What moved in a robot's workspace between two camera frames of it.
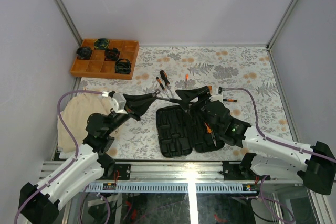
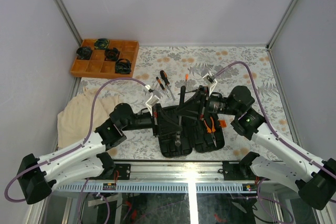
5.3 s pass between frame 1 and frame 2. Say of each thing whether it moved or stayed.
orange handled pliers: stayed
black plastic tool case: stayed
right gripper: moved
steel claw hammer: moved
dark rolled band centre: stayed
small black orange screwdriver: stayed
